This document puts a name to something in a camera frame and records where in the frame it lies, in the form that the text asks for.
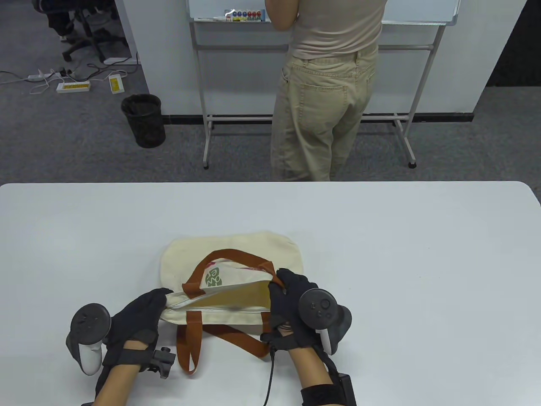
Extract black floor cable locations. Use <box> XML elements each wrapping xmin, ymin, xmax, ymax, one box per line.
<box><xmin>59</xmin><ymin>51</ymin><xmax>140</xmax><ymax>82</ymax></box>

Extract cream canvas bag brown straps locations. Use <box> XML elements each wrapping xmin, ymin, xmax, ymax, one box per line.
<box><xmin>162</xmin><ymin>230</ymin><xmax>306</xmax><ymax>376</ymax></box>

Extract person's left forearm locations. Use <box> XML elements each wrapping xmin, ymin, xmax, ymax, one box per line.
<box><xmin>90</xmin><ymin>340</ymin><xmax>149</xmax><ymax>406</ymax></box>

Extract grey white left hand controller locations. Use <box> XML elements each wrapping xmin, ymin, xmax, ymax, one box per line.
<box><xmin>66</xmin><ymin>303</ymin><xmax>112</xmax><ymax>376</ymax></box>

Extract black mesh waste bin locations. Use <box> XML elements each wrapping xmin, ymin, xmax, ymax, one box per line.
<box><xmin>121</xmin><ymin>94</ymin><xmax>167</xmax><ymax>148</ymax></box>

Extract person's right hand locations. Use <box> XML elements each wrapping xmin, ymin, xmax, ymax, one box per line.
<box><xmin>260</xmin><ymin>269</ymin><xmax>326</xmax><ymax>351</ymax></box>

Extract row of coloured magnets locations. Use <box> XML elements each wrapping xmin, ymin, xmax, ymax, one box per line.
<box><xmin>224</xmin><ymin>8</ymin><xmax>266</xmax><ymax>22</ymax></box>

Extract whiteboard on metal stand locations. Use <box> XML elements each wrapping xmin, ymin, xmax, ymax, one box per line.
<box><xmin>186</xmin><ymin>0</ymin><xmax>461</xmax><ymax>170</ymax></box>

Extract black office chair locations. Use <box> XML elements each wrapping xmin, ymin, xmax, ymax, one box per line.
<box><xmin>63</xmin><ymin>0</ymin><xmax>129</xmax><ymax>63</ymax></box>

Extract person's left hand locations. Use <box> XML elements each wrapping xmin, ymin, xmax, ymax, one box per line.
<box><xmin>101</xmin><ymin>288</ymin><xmax>174</xmax><ymax>373</ymax></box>

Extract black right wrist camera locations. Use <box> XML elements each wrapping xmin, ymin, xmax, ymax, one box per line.
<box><xmin>301</xmin><ymin>372</ymin><xmax>358</xmax><ymax>406</ymax></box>

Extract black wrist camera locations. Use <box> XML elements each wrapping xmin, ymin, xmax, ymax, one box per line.
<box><xmin>147</xmin><ymin>347</ymin><xmax>177</xmax><ymax>379</ymax></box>
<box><xmin>301</xmin><ymin>372</ymin><xmax>358</xmax><ymax>406</ymax></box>

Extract grey white hand controller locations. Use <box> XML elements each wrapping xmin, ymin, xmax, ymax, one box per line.
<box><xmin>298</xmin><ymin>288</ymin><xmax>352</xmax><ymax>356</ymax></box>
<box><xmin>66</xmin><ymin>303</ymin><xmax>112</xmax><ymax>376</ymax></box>

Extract grey white right hand controller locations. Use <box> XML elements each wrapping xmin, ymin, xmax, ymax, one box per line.
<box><xmin>298</xmin><ymin>288</ymin><xmax>352</xmax><ymax>356</ymax></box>

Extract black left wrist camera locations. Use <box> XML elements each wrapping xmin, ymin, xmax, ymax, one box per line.
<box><xmin>147</xmin><ymin>347</ymin><xmax>177</xmax><ymax>379</ymax></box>

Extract person's right forearm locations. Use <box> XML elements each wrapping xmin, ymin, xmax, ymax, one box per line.
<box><xmin>287</xmin><ymin>345</ymin><xmax>339</xmax><ymax>392</ymax></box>

